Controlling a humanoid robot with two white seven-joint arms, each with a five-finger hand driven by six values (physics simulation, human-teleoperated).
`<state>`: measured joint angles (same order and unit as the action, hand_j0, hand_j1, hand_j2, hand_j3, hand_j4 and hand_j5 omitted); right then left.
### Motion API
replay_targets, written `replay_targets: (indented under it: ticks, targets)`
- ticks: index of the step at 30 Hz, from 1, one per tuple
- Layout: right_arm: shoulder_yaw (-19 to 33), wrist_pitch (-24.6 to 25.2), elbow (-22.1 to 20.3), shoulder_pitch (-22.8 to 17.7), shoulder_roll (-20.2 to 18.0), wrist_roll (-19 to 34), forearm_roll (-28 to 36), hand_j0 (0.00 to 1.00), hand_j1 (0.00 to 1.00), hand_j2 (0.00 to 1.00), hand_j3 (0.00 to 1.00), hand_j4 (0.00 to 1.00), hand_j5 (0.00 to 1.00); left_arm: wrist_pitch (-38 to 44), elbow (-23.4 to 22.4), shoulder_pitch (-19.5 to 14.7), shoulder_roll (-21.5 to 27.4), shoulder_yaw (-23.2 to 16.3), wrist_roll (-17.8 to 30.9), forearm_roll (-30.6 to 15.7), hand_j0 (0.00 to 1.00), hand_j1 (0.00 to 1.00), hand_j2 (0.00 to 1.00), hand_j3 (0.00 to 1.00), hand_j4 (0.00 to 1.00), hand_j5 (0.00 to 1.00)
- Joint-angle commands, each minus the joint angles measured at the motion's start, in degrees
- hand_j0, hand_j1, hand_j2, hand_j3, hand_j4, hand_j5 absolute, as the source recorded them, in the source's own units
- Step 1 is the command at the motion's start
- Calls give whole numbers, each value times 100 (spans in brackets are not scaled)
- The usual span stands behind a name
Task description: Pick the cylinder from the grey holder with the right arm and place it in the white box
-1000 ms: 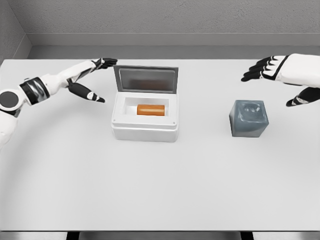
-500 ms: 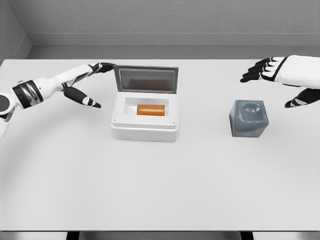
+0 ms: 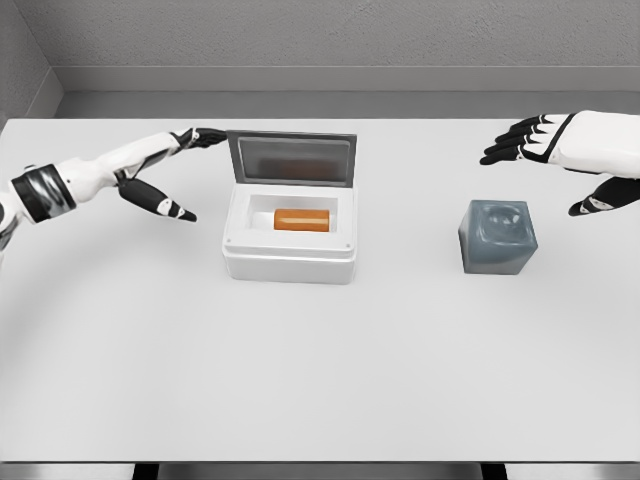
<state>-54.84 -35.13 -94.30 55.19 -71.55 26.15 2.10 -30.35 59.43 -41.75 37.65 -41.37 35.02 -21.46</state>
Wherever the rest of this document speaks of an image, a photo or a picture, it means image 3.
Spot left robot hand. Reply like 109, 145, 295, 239
82, 126, 229, 224

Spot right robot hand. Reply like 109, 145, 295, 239
479, 110, 640, 218

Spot orange cylinder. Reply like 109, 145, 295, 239
273, 208, 332, 233

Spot white box with hinged lid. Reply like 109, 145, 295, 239
221, 130, 359, 286

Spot grey cube container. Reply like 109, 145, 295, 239
458, 199, 539, 276

